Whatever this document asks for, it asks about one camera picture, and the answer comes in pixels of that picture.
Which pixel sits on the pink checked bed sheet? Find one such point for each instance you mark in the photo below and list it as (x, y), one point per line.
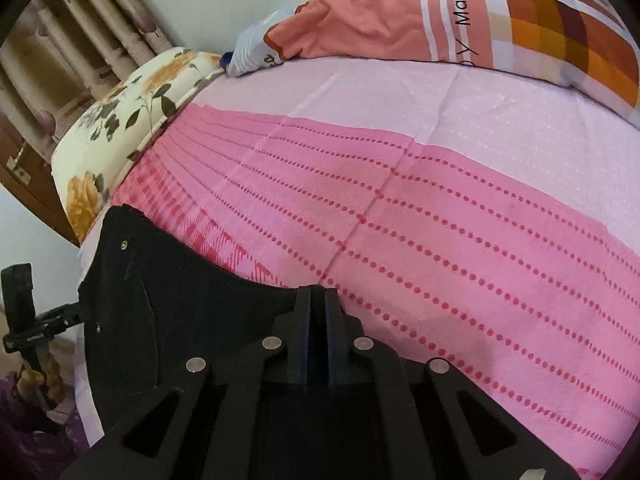
(400, 210)

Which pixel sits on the small blue cloth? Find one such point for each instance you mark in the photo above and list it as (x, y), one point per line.
(226, 59)

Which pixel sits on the beige patterned curtain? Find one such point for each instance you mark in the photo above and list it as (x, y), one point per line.
(75, 35)

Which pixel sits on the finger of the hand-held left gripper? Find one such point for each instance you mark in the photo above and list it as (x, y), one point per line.
(67, 316)

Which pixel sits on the orange plaid pillow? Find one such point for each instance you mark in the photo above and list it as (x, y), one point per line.
(400, 15)

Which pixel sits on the black pants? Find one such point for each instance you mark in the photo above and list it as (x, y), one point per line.
(150, 310)

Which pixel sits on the floral pillow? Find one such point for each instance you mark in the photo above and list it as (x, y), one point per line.
(125, 125)

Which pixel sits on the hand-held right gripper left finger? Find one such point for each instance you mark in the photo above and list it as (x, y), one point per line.
(301, 332)

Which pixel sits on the brown wooden cabinet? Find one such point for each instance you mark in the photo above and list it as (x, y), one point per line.
(25, 180)

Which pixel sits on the person's left hand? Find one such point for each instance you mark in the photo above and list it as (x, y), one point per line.
(42, 377)

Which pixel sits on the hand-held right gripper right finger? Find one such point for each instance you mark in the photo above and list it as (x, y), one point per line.
(332, 335)

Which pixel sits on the purple patterned clothing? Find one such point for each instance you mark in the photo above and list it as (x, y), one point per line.
(35, 440)

